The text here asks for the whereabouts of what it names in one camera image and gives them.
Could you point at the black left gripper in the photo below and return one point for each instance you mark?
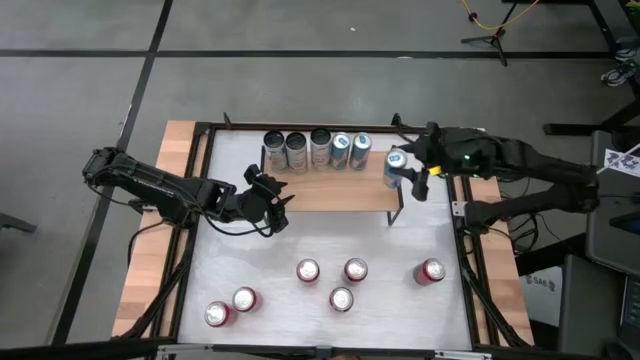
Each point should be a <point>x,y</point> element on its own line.
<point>252,205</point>

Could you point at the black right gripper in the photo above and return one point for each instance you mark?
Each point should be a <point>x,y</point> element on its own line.
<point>460,152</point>

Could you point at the blue silver Red Bull can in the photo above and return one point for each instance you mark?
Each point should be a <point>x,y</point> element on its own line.
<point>361,143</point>
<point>395,160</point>
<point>341,143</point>

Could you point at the white tall slim can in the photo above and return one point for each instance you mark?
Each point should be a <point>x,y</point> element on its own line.
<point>321,140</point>
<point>296,143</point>
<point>275,142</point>

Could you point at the red Coca-Cola can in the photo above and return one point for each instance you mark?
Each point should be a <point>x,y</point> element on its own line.
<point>217,313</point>
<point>341,299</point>
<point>244,299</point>
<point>434,270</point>
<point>355,270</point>
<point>308,271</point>

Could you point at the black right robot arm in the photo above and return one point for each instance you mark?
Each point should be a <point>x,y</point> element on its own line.
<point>550,165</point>

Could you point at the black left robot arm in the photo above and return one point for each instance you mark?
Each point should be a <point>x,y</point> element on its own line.
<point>160,183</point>

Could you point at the black tripod stand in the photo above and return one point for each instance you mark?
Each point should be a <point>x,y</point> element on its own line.
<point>495,36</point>

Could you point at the silver aluminium bar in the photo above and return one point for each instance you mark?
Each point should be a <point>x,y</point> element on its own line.
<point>185,348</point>
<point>462,355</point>

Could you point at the white box SA6 print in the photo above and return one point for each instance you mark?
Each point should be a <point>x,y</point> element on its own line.
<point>542,300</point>

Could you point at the white paper tag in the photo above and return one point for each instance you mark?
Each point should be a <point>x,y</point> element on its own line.
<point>622,164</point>

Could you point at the grey desk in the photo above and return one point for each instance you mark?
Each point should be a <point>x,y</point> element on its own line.
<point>612,240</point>

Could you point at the person's shoe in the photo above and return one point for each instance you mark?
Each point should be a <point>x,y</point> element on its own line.
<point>629,52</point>
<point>617,75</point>

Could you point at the grey cabinet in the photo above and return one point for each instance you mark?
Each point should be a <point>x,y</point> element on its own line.
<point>590,310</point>

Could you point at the grey furniture leg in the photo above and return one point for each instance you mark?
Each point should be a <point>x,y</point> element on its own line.
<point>15,222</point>

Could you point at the wooden shelf black metal frame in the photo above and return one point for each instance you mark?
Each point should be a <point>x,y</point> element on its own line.
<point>340,192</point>

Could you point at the black metal table frame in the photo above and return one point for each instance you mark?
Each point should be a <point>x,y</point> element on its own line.
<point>240,127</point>

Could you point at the black desk leg frame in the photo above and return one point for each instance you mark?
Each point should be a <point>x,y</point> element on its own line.
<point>570,129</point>

